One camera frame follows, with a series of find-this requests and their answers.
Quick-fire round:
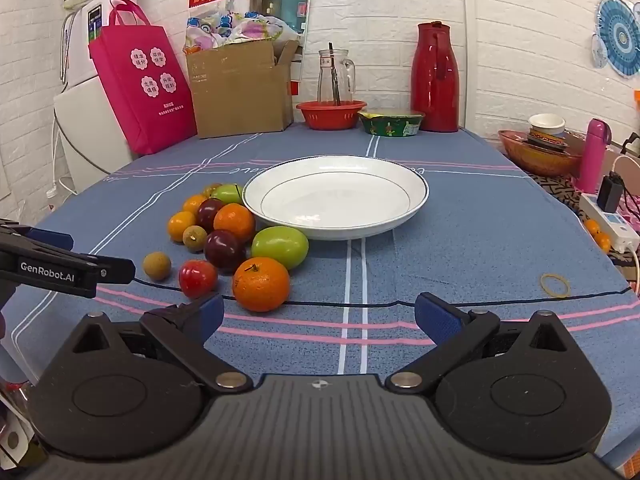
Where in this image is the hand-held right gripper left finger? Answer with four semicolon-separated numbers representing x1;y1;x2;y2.
66;292;254;395

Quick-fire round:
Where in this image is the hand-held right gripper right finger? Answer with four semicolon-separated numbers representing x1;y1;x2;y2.
385;292;577;393

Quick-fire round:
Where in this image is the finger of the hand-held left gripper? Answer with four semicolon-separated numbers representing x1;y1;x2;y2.
75;253;136;287
0;219;75;252

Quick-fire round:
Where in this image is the brown longan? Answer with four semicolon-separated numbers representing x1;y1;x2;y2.
182;225;208;253
143;252;172;281

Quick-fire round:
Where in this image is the stemmed orange tangerine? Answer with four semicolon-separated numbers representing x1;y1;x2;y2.
232;257;291;313

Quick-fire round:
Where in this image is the dark purple plum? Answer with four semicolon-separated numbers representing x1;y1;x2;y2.
195;198;226;234
203;229;247;274

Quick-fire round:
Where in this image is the green apple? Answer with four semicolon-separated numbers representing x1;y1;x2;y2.
250;226;310;271
210;183;245;206

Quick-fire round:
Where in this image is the white plate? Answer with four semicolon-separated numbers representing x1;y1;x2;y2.
243;155;429;241

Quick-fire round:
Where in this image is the white washing machine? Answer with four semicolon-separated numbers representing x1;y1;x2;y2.
53;74;135;194

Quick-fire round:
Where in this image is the yellow rubber band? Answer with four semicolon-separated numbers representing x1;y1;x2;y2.
540;273;572;297

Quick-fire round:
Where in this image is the brown patterned cloth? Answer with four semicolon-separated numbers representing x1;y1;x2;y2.
524;169;640;293

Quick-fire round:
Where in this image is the pink tote bag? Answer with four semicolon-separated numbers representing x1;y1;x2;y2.
88;0;198;156

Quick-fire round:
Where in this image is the white water purifier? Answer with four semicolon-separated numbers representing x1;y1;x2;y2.
61;0;139;92

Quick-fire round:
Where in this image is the orange-brown bowl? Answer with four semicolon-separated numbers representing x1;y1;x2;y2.
498;129;597;178

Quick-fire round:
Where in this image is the green instant noodle bowl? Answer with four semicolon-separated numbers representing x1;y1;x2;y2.
357;109;426;138

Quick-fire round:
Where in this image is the white power strip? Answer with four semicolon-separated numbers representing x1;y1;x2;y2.
578;192;640;255

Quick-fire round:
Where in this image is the patterned small bowl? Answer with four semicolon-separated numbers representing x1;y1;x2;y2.
527;130;569;150

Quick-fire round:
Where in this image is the cardboard box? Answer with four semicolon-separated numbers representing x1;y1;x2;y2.
185;38;300;140

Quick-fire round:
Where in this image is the black charger adapter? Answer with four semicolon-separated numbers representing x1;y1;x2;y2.
596;172;625;214

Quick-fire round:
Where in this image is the pink thermos bottle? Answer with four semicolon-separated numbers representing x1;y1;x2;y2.
577;118;612;195

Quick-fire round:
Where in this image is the red plastic basket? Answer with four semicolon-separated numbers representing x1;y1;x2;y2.
295;99;368;131

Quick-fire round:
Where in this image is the red thermos jug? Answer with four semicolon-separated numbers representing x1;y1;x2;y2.
410;21;461;134

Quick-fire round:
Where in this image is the glass pitcher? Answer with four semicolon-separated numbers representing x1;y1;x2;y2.
317;48;357;107

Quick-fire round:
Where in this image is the metal utensil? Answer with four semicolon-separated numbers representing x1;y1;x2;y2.
327;42;343;106

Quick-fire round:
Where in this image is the colourful printed cloth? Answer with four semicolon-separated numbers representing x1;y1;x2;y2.
183;9;300;57

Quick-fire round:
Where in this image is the blue paper fan decoration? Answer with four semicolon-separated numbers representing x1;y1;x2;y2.
591;0;640;79

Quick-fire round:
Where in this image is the white power cable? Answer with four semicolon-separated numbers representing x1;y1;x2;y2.
44;119;77;202

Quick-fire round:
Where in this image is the grey hose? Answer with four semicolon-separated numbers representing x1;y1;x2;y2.
59;9;72;83

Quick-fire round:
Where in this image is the photo wall poster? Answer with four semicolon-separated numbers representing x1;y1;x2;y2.
248;0;311;97

